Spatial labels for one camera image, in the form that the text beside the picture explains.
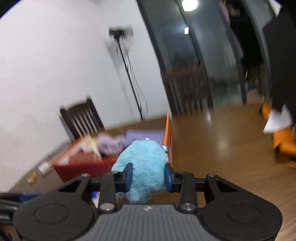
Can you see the purple fluffy towel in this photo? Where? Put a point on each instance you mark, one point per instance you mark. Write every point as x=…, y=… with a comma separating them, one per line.
x=111, y=143

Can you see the orange peel pieces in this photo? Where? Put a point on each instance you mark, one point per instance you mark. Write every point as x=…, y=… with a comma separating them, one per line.
x=285, y=141

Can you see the white crumpled paper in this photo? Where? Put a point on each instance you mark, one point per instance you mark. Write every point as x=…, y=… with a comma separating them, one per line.
x=277, y=120

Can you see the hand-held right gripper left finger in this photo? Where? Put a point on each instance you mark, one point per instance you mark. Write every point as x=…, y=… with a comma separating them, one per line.
x=129, y=177

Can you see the dark wooden chair with rail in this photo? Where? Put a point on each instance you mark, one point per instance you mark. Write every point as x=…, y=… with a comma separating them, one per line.
x=187, y=92

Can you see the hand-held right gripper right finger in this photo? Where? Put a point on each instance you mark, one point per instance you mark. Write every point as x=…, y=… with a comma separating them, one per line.
x=168, y=178

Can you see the dark framed sliding glass door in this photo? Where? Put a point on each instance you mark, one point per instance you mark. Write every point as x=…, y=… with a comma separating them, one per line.
x=208, y=46

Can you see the pile of dried petals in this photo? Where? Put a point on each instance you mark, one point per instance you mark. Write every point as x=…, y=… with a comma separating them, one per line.
x=32, y=178

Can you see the black studio light on stand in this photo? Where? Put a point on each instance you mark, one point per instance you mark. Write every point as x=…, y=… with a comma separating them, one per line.
x=126, y=58

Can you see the dark wooden slatted chair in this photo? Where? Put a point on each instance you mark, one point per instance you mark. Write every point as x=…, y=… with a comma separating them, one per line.
x=83, y=118

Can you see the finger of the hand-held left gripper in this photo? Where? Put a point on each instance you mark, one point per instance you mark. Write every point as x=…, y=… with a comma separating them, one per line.
x=25, y=198

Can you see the light blue plush toy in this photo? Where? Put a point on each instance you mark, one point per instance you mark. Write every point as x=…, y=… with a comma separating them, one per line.
x=144, y=162

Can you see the white and yellow sheep plush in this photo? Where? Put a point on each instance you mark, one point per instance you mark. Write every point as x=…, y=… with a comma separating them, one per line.
x=91, y=144

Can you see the white charger block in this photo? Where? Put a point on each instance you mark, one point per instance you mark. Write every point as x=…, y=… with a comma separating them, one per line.
x=45, y=168

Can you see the red cardboard box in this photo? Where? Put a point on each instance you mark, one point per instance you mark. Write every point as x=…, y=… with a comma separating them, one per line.
x=78, y=166

